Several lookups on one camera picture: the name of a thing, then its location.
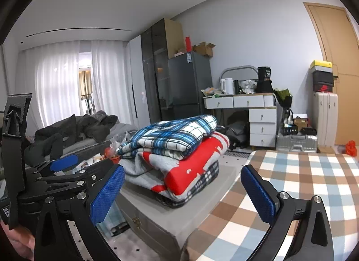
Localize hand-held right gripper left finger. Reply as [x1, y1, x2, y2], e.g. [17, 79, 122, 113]
[34, 164, 126, 261]

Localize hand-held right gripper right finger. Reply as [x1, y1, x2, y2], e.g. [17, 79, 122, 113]
[241, 165, 334, 261]

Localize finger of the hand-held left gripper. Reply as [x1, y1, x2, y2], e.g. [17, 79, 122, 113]
[18, 159, 118, 203]
[26, 154, 79, 177]

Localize blue plaid shirt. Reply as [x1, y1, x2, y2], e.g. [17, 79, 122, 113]
[116, 114, 218, 161]

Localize person's left hand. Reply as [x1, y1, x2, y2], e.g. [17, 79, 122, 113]
[0, 220, 36, 259]

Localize checkered brown blue blanket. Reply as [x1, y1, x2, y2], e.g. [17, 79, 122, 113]
[181, 149, 359, 261]

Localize dark grey duvet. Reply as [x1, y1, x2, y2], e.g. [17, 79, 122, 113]
[24, 110, 120, 167]

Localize clear plastic bag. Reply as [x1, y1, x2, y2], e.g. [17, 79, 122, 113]
[106, 130, 138, 161]

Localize silver suitcase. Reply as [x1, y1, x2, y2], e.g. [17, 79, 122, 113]
[276, 133, 319, 154]

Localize grey storage box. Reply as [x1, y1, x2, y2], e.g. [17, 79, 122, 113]
[114, 162, 248, 254]

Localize grey bed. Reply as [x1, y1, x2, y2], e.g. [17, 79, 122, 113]
[24, 122, 138, 167]

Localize red grey folded garment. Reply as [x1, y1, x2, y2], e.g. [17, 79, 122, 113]
[119, 132, 231, 195]

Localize white desk with drawers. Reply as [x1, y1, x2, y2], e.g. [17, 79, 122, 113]
[203, 93, 278, 150]

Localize white sheer curtains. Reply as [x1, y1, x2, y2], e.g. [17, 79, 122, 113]
[17, 39, 133, 127]

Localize small brown cardboard box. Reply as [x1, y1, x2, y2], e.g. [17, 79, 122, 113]
[293, 114, 308, 133]

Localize bouquet in black wrap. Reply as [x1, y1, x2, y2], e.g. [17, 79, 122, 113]
[273, 87, 293, 108]

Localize white upright suitcase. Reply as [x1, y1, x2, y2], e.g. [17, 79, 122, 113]
[313, 92, 339, 147]

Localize red plastic bag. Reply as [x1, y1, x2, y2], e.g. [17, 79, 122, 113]
[345, 140, 358, 155]

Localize white crumpled wrapping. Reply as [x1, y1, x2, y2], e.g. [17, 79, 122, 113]
[241, 79, 257, 93]

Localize white electric kettle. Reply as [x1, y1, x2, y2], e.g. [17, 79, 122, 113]
[220, 77, 235, 95]

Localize papers and packets pile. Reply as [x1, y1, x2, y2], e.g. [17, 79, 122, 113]
[201, 87, 222, 98]

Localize black printed container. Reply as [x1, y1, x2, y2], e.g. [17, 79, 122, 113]
[256, 66, 274, 93]

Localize black red shoe box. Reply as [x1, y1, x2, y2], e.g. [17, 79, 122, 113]
[313, 83, 334, 93]

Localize dark glass wardrobe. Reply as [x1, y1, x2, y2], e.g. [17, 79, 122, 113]
[140, 18, 186, 125]

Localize dark grey fridge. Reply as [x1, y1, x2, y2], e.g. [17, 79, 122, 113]
[167, 51, 213, 122]

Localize open cardboard box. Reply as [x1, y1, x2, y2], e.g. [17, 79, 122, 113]
[193, 41, 216, 58]

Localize wooden door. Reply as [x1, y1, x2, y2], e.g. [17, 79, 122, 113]
[303, 2, 359, 147]

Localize grey metal arched frame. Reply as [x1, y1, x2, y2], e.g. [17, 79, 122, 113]
[219, 65, 259, 81]

